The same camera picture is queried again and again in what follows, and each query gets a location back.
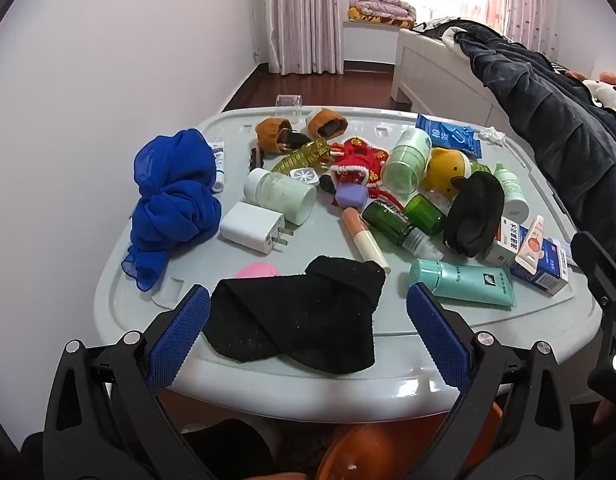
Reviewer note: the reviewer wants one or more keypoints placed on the yellow duck toy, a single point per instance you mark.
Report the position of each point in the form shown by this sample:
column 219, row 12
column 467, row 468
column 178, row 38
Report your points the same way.
column 445, row 170

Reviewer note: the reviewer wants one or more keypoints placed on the green plastic piece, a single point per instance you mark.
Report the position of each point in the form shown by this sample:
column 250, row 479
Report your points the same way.
column 480, row 168

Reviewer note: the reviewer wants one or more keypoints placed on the printed bedding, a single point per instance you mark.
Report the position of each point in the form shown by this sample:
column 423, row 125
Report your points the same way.
column 607, row 95

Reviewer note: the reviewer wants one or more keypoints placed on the white charger plug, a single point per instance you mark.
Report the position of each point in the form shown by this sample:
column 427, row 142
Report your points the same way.
column 248, row 227

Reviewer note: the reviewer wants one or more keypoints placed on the pink folded quilt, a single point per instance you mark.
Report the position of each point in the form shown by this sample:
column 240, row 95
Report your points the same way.
column 385, row 2

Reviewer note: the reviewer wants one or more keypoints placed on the red knitted hat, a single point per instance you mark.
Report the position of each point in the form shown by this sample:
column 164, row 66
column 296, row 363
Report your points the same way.
column 358, row 160

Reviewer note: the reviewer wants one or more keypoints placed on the orange patterned folded blanket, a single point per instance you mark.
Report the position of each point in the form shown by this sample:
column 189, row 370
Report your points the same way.
column 377, row 21

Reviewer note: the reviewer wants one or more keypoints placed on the orange cream stick tube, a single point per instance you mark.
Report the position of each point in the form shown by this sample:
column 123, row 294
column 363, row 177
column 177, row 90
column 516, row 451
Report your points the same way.
column 360, row 240

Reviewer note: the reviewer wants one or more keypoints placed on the pale green translucent jar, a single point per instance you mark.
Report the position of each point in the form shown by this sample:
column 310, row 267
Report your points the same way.
column 405, row 160

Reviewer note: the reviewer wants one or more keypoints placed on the yellow-green patterned bottle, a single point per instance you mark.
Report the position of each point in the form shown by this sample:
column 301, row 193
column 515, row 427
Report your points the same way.
column 303, row 155

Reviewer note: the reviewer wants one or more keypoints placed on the person's right hand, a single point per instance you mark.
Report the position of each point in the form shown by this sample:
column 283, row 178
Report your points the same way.
column 602, row 412

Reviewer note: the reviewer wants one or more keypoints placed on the clear plastic holder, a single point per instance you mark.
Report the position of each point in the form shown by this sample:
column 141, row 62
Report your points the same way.
column 290, row 101

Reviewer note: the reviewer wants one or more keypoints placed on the white lidded jar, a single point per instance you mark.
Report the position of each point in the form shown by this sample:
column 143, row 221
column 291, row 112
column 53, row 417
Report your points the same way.
column 283, row 195

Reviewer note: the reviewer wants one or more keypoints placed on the orange plastic bucket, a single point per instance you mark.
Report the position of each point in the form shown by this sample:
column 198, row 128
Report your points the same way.
column 368, row 452

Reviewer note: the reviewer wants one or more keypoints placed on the green glass bottle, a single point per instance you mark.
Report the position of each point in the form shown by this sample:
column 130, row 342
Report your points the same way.
column 387, row 220

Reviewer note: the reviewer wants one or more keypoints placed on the blue chiffon scarf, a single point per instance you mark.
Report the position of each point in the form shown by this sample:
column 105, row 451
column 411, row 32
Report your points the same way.
column 173, row 185

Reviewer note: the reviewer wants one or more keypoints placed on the blue wet wipes packet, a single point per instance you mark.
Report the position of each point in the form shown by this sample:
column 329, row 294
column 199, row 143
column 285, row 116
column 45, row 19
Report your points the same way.
column 452, row 135

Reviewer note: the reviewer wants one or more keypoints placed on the white bottle green cap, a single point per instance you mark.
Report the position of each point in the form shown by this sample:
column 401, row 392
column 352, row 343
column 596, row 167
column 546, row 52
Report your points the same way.
column 512, row 195

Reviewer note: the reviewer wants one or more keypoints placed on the blue white medicine box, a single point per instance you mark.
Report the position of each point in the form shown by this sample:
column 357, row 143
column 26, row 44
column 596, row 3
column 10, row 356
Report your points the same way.
column 547, row 270

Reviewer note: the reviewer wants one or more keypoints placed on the teal cosmetic tube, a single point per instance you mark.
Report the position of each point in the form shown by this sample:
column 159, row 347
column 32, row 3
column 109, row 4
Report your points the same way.
column 462, row 282

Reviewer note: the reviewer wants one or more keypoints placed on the white crumpled tissue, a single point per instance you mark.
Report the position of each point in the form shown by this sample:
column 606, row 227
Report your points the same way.
column 490, row 135

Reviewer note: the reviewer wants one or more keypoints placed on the pink dotted curtain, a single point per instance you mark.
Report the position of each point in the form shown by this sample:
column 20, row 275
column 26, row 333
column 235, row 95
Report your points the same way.
column 303, row 15
column 525, row 5

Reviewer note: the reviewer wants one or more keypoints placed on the small pink white tube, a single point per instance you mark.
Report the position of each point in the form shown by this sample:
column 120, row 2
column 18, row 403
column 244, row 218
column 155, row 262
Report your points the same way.
column 530, row 245

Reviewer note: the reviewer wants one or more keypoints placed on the green glass cap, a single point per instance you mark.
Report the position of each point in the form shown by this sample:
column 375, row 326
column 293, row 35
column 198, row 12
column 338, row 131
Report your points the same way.
column 425, row 212

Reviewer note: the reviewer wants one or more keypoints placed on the white bed frame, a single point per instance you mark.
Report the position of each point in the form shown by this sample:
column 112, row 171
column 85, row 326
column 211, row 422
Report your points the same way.
column 427, row 70

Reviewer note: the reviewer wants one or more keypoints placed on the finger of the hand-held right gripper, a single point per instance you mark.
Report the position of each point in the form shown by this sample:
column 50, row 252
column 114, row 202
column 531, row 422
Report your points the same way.
column 595, row 260

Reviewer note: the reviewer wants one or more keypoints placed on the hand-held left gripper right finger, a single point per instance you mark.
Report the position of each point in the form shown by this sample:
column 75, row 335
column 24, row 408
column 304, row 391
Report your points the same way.
column 437, row 332

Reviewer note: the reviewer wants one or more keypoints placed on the black sock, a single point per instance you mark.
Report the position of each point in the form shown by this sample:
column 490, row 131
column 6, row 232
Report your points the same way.
column 475, row 215

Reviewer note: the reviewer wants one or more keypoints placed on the white table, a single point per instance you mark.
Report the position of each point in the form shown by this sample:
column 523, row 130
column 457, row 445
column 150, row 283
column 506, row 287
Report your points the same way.
column 288, row 392

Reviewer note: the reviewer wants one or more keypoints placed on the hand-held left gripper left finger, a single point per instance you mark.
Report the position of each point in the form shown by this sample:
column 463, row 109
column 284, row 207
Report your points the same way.
column 180, row 332

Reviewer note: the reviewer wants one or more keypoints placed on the black knit cloth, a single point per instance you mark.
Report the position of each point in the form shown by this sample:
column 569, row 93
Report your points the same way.
column 298, row 310

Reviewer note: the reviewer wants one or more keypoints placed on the purple block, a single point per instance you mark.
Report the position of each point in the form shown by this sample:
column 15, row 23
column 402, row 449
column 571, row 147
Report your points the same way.
column 350, row 195

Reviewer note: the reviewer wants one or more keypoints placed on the pink silicone pad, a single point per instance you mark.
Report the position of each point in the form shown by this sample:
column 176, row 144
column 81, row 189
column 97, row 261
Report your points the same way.
column 258, row 270

